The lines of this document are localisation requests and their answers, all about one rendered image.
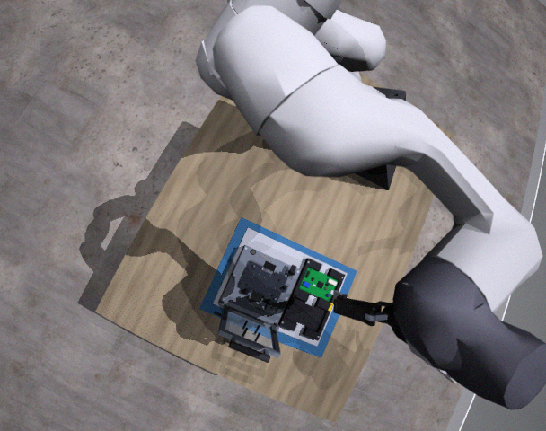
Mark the green circuit board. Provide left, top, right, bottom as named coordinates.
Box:
left=299, top=267, right=339, bottom=302

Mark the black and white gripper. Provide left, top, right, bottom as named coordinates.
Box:
left=333, top=290, right=408, bottom=344

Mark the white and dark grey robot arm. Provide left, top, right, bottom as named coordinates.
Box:
left=195, top=0, right=546, bottom=410

